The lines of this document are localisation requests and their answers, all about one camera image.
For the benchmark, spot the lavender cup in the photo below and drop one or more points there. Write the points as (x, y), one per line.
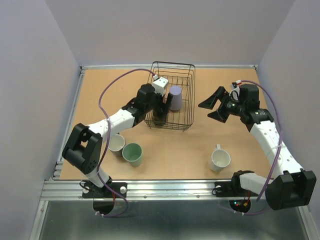
(177, 102)

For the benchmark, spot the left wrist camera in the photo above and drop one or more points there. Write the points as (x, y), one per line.
(160, 84)

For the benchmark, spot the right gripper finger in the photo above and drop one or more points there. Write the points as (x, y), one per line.
(216, 115)
(210, 102)

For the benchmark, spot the green cup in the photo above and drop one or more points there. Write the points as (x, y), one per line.
(132, 153)

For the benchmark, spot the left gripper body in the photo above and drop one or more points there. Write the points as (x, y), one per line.
(157, 99)

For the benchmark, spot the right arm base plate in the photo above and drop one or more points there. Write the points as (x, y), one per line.
(224, 189)

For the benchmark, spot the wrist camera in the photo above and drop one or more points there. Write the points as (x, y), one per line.
(160, 84)
(235, 89)

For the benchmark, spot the black wire dish rack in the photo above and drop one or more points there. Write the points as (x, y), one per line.
(183, 75)

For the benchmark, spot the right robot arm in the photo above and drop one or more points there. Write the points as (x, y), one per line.
(288, 184)

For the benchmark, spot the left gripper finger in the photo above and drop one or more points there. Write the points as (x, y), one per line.
(168, 102)
(160, 110)

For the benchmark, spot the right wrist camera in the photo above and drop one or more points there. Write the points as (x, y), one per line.
(235, 89)

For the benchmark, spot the grey mug white inside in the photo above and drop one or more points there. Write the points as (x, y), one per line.
(116, 145)

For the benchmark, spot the black mug white inside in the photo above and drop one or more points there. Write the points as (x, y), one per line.
(160, 121)

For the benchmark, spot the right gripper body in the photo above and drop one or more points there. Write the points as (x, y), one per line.
(229, 106)

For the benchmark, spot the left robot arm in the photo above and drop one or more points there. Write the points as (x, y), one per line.
(83, 147)

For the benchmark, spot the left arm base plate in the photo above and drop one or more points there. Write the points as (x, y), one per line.
(91, 191)

